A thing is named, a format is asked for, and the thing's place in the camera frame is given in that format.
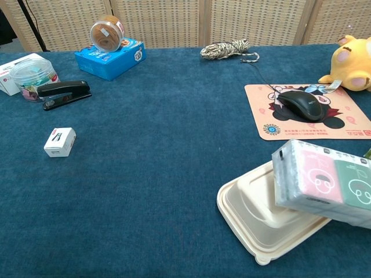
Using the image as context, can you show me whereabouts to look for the black computer mouse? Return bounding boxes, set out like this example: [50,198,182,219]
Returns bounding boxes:
[276,90,323,122]

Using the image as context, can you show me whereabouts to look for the cartoon print mouse pad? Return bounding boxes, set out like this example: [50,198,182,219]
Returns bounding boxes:
[243,83,371,142]

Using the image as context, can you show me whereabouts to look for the blue table cloth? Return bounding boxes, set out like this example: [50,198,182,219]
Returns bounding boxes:
[0,43,371,278]

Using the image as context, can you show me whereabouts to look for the blue cookie box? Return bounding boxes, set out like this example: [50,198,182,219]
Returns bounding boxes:
[74,37,147,82]

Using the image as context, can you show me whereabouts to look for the beige takeaway container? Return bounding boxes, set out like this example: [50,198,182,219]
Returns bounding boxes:
[216,160,333,266]

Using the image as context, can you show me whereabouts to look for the small white staple box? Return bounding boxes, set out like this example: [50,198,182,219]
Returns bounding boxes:
[43,127,77,159]

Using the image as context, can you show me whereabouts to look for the woven folding screen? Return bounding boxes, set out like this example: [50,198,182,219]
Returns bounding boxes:
[0,0,371,53]

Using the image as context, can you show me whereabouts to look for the black stapler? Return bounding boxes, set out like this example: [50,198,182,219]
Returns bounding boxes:
[37,80,93,112]

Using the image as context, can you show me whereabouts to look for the clear jar of rubber bands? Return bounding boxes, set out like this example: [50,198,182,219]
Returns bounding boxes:
[89,14,126,53]

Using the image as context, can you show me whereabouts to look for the multicolour tissue pack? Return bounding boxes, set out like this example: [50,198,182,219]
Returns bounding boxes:
[271,138,371,229]

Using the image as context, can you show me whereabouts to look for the clear jar of colourful clips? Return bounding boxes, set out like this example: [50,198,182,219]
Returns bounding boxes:
[9,58,61,103]

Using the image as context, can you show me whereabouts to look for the yellow plush toy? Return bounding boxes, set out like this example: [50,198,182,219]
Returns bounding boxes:
[318,34,371,93]

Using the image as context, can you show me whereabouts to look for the white box with red label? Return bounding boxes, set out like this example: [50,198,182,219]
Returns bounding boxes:
[0,52,49,97]

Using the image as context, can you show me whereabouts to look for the black tripod stand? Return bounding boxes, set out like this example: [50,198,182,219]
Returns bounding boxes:
[16,0,48,53]

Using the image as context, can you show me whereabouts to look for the twine rope bundle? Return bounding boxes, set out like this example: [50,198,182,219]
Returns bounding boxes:
[199,38,260,64]

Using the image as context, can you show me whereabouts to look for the black mouse cable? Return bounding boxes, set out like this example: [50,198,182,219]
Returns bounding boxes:
[213,40,284,97]

